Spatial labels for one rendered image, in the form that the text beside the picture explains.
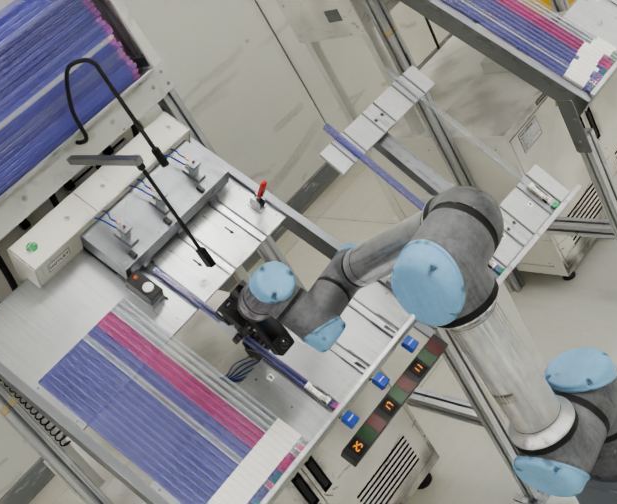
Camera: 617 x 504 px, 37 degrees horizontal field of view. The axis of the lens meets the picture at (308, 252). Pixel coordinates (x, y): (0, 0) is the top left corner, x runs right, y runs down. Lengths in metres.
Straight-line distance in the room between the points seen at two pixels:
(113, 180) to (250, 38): 2.17
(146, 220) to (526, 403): 0.95
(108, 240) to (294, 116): 2.37
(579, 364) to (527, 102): 1.33
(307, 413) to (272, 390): 0.09
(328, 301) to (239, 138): 2.47
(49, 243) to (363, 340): 0.70
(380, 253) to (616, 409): 0.48
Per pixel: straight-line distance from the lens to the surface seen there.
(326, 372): 1.94
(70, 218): 2.03
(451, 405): 2.38
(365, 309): 2.01
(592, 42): 2.61
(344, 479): 2.41
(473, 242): 1.34
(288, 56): 4.27
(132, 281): 1.98
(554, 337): 2.92
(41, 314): 2.02
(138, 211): 2.04
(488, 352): 1.41
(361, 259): 1.63
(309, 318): 1.64
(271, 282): 1.62
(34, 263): 1.99
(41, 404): 1.93
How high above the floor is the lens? 1.88
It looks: 28 degrees down
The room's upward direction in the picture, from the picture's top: 33 degrees counter-clockwise
